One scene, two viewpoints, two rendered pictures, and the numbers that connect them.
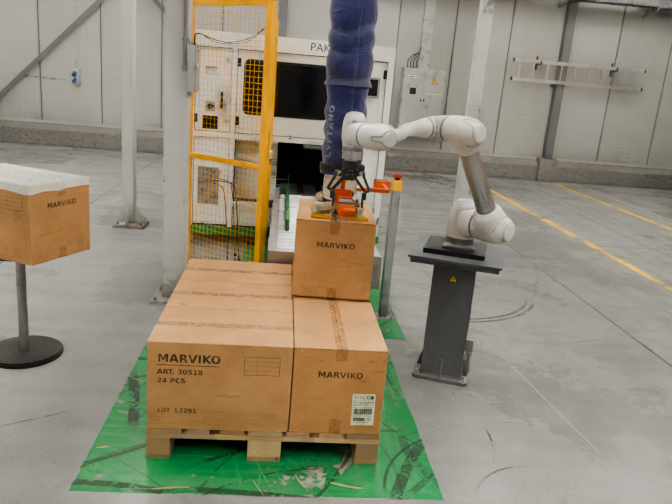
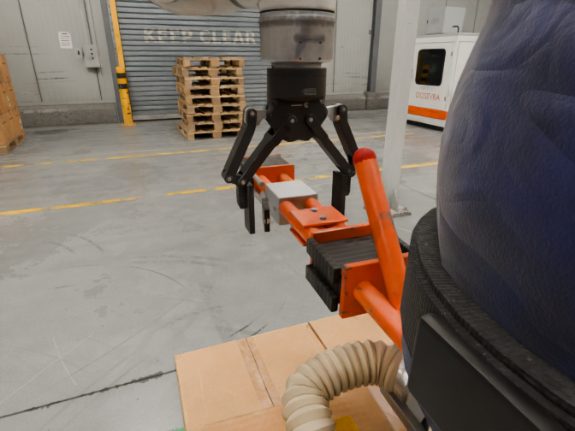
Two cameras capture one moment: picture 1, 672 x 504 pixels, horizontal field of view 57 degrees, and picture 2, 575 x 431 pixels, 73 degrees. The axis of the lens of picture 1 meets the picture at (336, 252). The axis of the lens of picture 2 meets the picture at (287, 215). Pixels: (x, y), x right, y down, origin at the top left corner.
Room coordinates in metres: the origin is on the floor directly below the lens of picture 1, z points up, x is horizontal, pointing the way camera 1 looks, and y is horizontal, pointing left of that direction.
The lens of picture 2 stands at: (3.32, -0.18, 1.29)
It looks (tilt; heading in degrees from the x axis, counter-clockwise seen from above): 22 degrees down; 164
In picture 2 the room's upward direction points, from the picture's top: straight up
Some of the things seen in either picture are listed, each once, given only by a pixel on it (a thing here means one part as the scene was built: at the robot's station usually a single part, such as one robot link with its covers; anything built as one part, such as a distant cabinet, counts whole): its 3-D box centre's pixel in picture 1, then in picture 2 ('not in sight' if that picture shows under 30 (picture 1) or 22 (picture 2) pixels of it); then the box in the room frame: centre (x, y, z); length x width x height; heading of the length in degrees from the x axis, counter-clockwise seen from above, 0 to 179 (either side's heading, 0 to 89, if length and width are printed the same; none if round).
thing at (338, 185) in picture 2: not in sight; (338, 195); (2.82, 0.04, 1.10); 0.03 x 0.01 x 0.07; 4
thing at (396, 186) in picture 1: (389, 250); not in sight; (4.29, -0.38, 0.50); 0.07 x 0.07 x 1.00; 6
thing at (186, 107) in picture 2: not in sight; (209, 96); (-4.12, 0.41, 0.65); 1.29 x 1.10 x 1.31; 6
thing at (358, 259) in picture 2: (342, 196); (359, 265); (2.99, -0.01, 1.09); 0.10 x 0.08 x 0.06; 94
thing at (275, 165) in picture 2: (346, 209); (268, 173); (2.64, -0.03, 1.09); 0.08 x 0.07 x 0.05; 4
